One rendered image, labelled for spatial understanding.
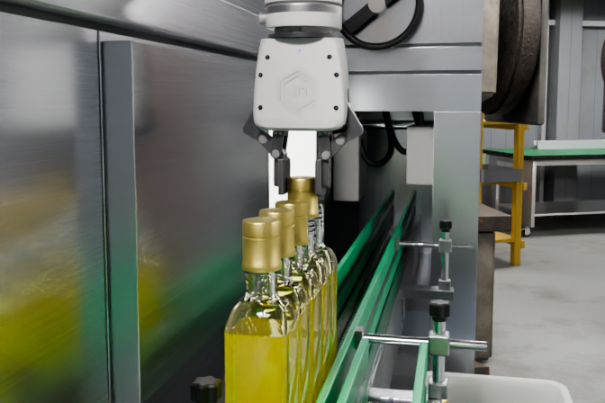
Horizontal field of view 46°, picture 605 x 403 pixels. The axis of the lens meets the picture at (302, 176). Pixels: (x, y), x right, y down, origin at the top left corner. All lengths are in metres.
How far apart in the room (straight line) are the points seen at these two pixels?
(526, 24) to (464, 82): 2.25
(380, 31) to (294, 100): 1.01
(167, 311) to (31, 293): 0.21
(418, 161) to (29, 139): 1.39
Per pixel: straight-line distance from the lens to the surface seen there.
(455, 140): 1.76
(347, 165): 1.90
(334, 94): 0.76
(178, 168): 0.77
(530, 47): 4.00
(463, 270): 1.80
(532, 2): 4.02
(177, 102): 0.77
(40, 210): 0.59
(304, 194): 0.79
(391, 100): 1.76
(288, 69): 0.77
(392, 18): 1.77
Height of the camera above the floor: 1.44
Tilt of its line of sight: 6 degrees down
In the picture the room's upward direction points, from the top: straight up
